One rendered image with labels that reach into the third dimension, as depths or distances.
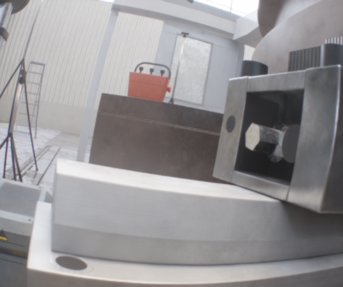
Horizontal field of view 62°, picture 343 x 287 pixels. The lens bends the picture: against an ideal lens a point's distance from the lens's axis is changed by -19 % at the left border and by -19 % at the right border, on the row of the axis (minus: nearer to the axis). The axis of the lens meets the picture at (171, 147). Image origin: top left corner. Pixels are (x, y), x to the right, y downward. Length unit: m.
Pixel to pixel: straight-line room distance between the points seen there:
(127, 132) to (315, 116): 1.26
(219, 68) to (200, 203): 4.73
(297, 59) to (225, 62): 4.53
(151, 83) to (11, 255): 1.15
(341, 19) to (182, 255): 0.86
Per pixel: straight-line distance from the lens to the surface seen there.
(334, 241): 0.65
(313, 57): 0.65
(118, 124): 1.66
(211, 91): 5.04
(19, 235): 0.81
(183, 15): 4.98
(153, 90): 1.66
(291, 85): 0.55
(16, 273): 0.85
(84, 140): 4.71
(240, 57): 5.41
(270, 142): 0.63
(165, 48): 4.91
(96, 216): 0.41
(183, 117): 1.63
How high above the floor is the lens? 0.52
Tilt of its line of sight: 1 degrees down
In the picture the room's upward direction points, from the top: 11 degrees clockwise
